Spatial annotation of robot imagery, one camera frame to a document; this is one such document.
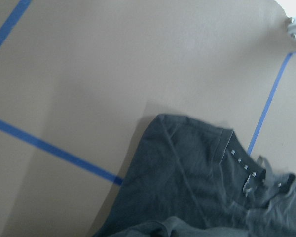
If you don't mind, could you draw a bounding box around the black printed t-shirt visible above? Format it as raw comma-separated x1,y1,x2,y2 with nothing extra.
96,114,296,237

